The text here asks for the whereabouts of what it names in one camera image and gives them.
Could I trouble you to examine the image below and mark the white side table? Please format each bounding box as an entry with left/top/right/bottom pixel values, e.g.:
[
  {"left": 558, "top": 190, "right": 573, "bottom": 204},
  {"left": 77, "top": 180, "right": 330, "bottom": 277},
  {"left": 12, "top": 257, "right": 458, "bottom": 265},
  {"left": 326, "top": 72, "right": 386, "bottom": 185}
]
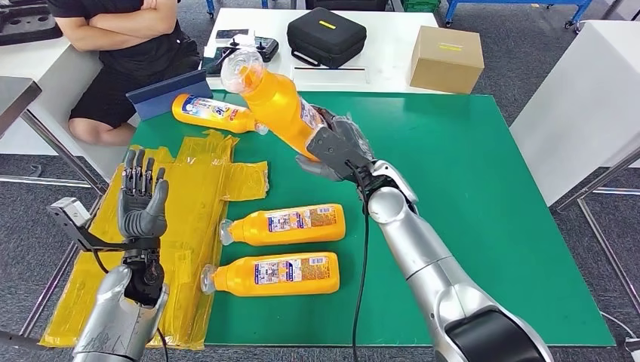
[{"left": 509, "top": 20, "right": 640, "bottom": 207}]

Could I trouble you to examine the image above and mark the white cable with plug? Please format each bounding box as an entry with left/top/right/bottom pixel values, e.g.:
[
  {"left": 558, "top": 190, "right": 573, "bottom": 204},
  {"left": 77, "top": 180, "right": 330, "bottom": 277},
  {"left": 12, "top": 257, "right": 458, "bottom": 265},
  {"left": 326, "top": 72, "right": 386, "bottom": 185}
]
[{"left": 599, "top": 310, "right": 640, "bottom": 360}]

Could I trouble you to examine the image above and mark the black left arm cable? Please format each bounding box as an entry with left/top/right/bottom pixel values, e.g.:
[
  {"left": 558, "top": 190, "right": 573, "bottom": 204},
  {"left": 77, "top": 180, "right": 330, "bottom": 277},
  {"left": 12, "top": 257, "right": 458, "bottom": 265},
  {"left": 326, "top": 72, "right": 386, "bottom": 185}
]
[{"left": 91, "top": 248, "right": 171, "bottom": 362}]

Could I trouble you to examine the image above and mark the dark grey side table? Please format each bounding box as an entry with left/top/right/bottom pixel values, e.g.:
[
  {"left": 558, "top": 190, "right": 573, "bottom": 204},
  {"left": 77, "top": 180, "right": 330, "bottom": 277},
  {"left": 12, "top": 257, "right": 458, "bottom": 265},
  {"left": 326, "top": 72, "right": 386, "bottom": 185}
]
[{"left": 0, "top": 75, "right": 108, "bottom": 195}]

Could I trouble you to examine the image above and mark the green table mat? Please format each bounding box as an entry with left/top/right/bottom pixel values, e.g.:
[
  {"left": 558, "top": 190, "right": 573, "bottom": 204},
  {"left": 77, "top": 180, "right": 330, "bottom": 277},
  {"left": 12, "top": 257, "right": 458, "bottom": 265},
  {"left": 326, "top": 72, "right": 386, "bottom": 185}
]
[{"left": 128, "top": 90, "right": 616, "bottom": 348}]

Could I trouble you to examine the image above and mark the dark tablet device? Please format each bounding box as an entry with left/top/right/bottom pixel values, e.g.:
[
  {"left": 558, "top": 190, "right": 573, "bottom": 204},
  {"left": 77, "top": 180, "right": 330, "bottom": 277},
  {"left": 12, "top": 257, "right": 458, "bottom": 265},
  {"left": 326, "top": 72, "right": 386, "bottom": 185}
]
[{"left": 201, "top": 47, "right": 226, "bottom": 78}]

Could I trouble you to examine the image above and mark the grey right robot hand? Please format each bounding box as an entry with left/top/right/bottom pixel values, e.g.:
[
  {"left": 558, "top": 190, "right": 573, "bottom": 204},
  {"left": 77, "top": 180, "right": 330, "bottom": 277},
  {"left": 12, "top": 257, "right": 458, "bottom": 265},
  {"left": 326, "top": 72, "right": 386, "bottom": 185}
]
[{"left": 294, "top": 106, "right": 376, "bottom": 183}]

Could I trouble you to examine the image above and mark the yellow taped cardboard sheet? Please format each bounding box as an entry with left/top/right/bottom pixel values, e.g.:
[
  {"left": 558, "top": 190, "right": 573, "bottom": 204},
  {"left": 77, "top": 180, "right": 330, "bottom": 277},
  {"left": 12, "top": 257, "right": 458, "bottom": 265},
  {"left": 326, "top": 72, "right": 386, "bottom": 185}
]
[{"left": 38, "top": 130, "right": 269, "bottom": 351}]

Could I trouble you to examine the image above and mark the black carrying case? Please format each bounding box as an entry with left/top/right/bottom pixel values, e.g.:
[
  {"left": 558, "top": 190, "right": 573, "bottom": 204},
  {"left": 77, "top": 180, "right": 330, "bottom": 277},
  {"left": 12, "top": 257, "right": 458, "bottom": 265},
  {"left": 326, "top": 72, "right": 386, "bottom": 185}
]
[{"left": 286, "top": 6, "right": 368, "bottom": 70}]

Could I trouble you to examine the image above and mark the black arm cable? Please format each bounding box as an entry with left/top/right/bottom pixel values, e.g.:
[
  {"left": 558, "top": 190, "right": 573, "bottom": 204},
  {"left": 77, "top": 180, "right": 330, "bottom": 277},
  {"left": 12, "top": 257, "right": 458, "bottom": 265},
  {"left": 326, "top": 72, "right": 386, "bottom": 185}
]
[
  {"left": 91, "top": 248, "right": 171, "bottom": 362},
  {"left": 351, "top": 162, "right": 374, "bottom": 362}
]

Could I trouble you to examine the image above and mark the black moulded tray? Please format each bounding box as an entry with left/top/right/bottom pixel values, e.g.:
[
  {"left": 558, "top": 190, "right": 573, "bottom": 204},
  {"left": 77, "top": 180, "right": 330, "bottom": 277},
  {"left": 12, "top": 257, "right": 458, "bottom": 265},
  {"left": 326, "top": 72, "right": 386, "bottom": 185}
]
[{"left": 0, "top": 0, "right": 63, "bottom": 47}]

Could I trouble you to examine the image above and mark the black crate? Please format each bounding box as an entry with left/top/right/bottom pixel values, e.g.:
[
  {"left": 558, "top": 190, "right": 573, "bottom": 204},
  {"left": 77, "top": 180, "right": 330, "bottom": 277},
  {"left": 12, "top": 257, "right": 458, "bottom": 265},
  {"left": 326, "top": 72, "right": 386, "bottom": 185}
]
[{"left": 304, "top": 0, "right": 392, "bottom": 11}]

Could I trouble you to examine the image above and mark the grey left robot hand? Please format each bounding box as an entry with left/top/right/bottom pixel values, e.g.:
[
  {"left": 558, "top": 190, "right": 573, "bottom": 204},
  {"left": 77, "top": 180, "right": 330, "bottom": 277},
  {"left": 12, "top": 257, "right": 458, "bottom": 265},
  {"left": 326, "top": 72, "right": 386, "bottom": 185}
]
[{"left": 117, "top": 148, "right": 170, "bottom": 240}]

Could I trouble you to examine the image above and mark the black remote controller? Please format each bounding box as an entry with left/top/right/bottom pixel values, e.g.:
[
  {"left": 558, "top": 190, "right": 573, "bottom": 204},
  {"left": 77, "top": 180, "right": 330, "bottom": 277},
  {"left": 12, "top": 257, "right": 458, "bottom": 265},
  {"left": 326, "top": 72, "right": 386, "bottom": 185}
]
[{"left": 214, "top": 35, "right": 280, "bottom": 73}]

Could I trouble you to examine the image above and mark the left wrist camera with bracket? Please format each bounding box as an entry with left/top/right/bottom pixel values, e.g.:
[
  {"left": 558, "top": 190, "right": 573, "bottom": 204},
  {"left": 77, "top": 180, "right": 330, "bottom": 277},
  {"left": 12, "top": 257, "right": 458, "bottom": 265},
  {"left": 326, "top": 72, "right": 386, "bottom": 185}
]
[{"left": 46, "top": 196, "right": 161, "bottom": 253}]

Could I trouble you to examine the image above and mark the green plastic crate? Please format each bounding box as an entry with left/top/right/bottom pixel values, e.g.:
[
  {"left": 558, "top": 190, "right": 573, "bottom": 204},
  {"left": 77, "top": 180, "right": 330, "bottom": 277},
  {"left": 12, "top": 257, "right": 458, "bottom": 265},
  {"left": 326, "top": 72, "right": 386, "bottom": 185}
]
[{"left": 399, "top": 0, "right": 442, "bottom": 13}]

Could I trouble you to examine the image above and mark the grey metal table rail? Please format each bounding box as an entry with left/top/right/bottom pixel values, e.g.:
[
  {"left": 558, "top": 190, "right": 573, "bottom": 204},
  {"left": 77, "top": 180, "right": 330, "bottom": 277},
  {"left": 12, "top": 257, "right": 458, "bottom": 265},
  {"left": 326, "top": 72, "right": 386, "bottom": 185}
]
[{"left": 19, "top": 238, "right": 77, "bottom": 339}]

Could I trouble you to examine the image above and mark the blue tablet case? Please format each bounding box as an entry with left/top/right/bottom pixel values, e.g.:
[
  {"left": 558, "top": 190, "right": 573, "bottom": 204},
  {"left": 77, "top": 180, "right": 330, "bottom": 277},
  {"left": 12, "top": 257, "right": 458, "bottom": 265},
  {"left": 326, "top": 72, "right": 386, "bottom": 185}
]
[{"left": 125, "top": 69, "right": 208, "bottom": 122}]

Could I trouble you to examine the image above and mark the blue metal cart frame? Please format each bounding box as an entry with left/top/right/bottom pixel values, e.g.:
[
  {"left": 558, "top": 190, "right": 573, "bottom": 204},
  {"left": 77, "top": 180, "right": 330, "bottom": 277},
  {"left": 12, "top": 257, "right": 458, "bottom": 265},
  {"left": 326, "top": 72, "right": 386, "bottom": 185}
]
[{"left": 443, "top": 0, "right": 595, "bottom": 28}]

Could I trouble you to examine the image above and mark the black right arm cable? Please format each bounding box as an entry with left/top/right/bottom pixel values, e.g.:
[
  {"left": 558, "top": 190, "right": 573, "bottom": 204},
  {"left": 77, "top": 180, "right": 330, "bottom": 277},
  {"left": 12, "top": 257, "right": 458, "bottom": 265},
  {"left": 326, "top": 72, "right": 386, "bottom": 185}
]
[{"left": 351, "top": 162, "right": 374, "bottom": 362}]

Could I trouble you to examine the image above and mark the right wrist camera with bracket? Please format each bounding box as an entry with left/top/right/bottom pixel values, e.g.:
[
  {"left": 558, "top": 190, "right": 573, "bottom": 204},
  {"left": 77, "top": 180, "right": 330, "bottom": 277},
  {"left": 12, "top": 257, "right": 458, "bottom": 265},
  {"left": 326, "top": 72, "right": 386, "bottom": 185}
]
[{"left": 305, "top": 126, "right": 375, "bottom": 184}]

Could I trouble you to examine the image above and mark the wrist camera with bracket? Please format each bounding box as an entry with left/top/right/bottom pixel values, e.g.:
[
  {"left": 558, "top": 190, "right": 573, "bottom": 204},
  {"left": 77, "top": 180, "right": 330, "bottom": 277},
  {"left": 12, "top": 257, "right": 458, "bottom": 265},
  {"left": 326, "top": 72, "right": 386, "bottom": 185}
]
[
  {"left": 305, "top": 126, "right": 375, "bottom": 184},
  {"left": 46, "top": 196, "right": 161, "bottom": 253}
]

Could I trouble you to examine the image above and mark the white and grey desk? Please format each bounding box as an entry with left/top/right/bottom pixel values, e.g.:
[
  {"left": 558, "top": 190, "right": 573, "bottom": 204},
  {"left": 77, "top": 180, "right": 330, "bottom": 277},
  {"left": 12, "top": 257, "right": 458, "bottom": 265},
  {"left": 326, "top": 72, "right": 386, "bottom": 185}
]
[{"left": 0, "top": 36, "right": 135, "bottom": 183}]

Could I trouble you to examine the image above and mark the person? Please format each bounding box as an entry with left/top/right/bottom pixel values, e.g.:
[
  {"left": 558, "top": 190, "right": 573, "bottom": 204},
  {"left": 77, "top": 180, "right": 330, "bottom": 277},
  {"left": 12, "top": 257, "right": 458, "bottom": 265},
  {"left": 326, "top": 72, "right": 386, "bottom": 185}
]
[{"left": 46, "top": 0, "right": 202, "bottom": 147}]

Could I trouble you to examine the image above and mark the brown cardboard box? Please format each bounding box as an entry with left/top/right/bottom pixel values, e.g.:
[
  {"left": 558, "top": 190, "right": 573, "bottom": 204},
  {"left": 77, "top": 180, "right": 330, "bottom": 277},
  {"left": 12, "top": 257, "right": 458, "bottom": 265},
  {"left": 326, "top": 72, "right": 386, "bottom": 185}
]
[{"left": 410, "top": 25, "right": 485, "bottom": 95}]

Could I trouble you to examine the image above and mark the grey metal leg frame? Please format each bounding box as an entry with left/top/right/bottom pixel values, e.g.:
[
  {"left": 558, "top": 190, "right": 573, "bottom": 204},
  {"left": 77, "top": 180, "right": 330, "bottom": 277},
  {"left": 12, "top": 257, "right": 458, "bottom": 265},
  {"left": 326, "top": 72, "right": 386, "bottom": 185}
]
[{"left": 552, "top": 146, "right": 640, "bottom": 313}]

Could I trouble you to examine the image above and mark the orange plastic bottle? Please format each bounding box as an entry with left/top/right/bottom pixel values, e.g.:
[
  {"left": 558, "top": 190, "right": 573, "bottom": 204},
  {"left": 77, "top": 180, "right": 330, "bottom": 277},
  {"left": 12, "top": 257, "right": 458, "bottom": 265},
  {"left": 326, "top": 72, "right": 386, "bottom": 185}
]
[
  {"left": 219, "top": 203, "right": 347, "bottom": 247},
  {"left": 199, "top": 251, "right": 341, "bottom": 298},
  {"left": 220, "top": 48, "right": 331, "bottom": 162},
  {"left": 171, "top": 93, "right": 269, "bottom": 136}
]

